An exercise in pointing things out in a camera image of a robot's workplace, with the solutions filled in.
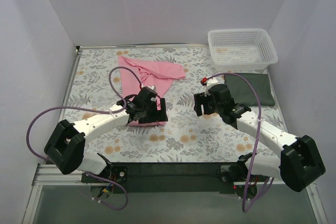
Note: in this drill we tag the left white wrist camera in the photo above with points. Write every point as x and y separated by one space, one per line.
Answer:
150 87

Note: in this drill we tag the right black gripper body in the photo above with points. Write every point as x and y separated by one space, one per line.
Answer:
199 104

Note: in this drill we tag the pink t shirt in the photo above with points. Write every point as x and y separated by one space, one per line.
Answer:
151 73

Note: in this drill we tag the white plastic basket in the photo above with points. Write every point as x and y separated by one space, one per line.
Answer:
241 49

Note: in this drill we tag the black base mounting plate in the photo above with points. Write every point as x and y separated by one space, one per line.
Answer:
178 177

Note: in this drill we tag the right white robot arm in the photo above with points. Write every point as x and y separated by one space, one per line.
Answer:
299 162

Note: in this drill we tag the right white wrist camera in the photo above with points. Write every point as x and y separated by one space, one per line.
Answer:
210 83

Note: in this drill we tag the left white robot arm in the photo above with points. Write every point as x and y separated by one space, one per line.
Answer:
66 146

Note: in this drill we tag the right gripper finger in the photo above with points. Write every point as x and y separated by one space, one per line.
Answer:
201 109
200 98

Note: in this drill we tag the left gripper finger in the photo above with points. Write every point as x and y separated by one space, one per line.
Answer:
162 106
154 116

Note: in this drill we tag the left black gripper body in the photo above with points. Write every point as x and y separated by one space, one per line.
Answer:
155 115

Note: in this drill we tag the aluminium table frame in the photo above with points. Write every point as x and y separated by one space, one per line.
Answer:
65 199

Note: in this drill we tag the floral patterned table mat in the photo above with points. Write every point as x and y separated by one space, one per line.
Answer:
186 137

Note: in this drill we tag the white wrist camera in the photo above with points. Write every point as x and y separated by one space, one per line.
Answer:
150 87
210 83

